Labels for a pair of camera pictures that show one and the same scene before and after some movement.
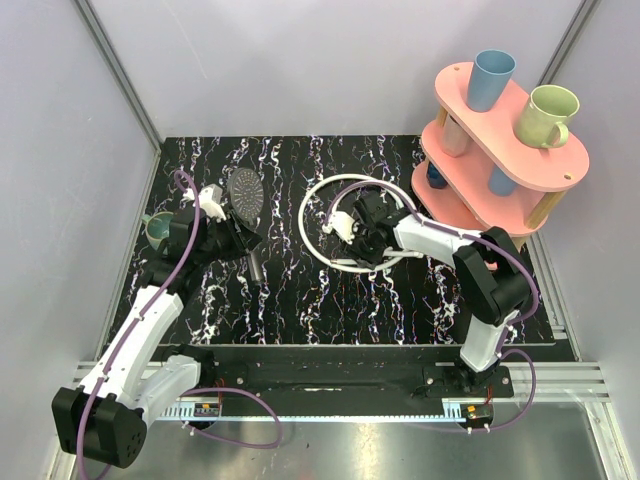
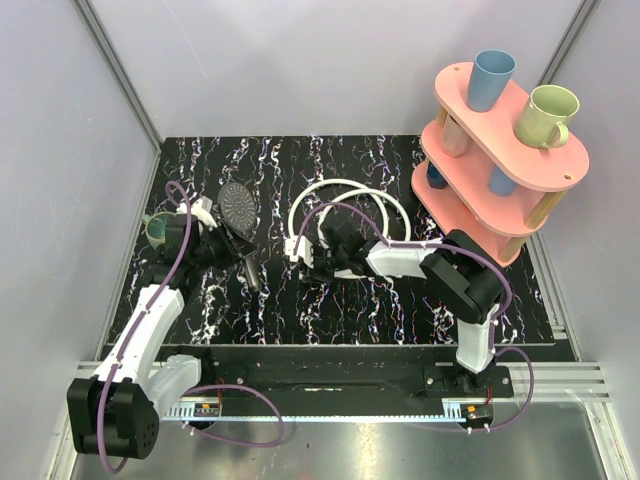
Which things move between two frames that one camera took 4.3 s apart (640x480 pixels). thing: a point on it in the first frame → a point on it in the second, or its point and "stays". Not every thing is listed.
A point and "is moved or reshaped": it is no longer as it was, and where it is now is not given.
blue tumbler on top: (491, 71) stays
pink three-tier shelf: (475, 175) stays
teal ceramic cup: (157, 227) stays
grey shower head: (246, 197) is moved or reshaped
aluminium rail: (556, 382) stays
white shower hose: (313, 249) is moved or reshaped
